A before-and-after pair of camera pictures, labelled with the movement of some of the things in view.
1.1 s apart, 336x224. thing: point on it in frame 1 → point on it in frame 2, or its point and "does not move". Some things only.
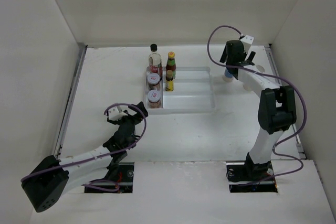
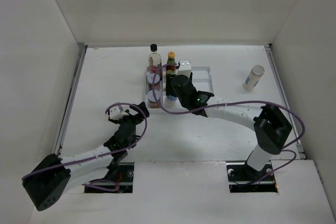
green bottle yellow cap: [170, 63] does not move
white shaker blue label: [227, 76] → [171, 97]
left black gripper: [136, 118] does not move
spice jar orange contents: [154, 98] does not move
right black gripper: [224, 57] → [169, 86]
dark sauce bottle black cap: [155, 60] does not move
